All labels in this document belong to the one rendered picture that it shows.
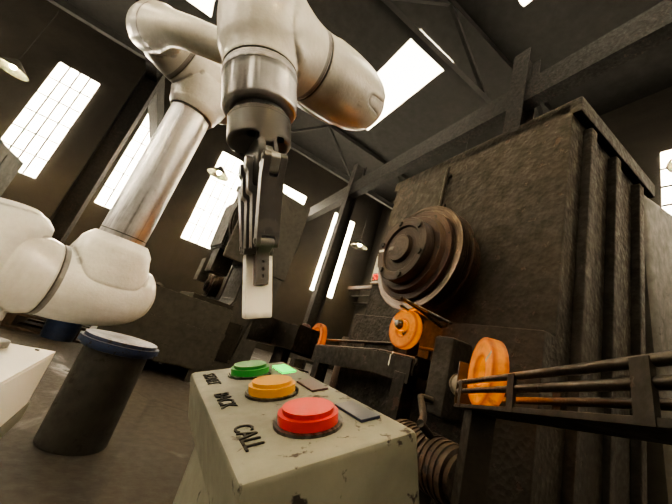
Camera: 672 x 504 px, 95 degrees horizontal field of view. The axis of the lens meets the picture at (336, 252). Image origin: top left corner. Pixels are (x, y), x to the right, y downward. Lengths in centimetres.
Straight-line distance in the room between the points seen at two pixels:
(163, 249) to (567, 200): 1060
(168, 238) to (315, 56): 1074
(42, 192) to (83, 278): 1087
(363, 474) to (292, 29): 43
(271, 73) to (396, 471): 38
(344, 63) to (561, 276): 91
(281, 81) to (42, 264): 60
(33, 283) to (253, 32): 62
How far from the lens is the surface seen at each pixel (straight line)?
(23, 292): 82
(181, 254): 1105
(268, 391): 28
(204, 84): 97
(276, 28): 43
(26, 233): 81
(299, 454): 20
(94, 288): 84
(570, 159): 137
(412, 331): 123
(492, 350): 76
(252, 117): 38
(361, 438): 21
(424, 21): 839
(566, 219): 125
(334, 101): 51
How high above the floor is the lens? 65
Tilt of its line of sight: 17 degrees up
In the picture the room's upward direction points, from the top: 18 degrees clockwise
